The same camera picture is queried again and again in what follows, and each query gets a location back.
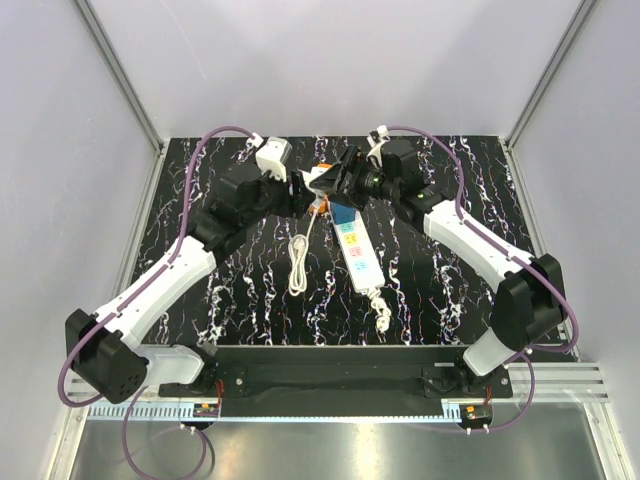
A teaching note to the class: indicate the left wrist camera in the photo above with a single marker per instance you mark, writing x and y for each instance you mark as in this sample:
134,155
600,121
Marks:
271,155

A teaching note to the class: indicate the black marble mat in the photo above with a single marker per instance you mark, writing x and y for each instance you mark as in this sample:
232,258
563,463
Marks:
434,297

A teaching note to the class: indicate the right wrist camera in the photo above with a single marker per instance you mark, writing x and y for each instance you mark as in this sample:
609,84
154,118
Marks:
376,139

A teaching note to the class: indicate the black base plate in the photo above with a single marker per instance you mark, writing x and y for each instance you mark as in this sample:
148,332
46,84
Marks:
304,382

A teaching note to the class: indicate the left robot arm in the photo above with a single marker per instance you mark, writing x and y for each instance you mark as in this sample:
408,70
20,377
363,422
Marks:
106,348

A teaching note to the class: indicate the orange power strip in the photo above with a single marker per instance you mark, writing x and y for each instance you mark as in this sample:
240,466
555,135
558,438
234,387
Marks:
319,205

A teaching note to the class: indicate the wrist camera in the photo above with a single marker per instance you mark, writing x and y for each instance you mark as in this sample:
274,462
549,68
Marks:
376,139
271,155

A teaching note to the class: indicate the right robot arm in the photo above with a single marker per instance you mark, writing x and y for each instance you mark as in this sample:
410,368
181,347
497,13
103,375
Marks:
528,291

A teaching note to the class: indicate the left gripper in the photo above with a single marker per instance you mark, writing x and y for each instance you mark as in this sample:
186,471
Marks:
297,204

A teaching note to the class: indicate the slotted cable duct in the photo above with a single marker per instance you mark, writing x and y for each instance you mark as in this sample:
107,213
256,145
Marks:
196,412

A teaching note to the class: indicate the white power strip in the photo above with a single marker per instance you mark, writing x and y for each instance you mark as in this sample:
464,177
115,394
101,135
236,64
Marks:
361,260

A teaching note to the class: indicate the blue cube adapter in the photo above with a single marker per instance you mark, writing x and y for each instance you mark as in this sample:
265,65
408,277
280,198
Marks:
342,214

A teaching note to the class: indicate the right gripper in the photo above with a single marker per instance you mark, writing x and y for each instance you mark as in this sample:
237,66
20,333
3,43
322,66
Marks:
353,162

